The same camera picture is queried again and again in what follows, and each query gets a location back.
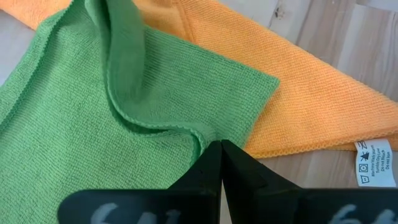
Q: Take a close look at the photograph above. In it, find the green microfiber towel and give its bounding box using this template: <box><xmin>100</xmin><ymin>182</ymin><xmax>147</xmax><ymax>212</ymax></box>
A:
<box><xmin>0</xmin><ymin>0</ymin><xmax>280</xmax><ymax>224</ymax></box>

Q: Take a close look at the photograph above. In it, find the orange microfiber towel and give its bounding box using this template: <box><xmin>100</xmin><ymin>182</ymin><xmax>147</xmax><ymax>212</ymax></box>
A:
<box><xmin>0</xmin><ymin>0</ymin><xmax>398</xmax><ymax>189</ymax></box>

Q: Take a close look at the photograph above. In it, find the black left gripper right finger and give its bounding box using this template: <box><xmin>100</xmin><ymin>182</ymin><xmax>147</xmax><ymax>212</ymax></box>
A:
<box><xmin>221</xmin><ymin>140</ymin><xmax>398</xmax><ymax>224</ymax></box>

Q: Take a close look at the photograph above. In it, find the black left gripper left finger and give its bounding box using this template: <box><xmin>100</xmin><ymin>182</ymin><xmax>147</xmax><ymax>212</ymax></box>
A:
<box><xmin>57</xmin><ymin>140</ymin><xmax>223</xmax><ymax>224</ymax></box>

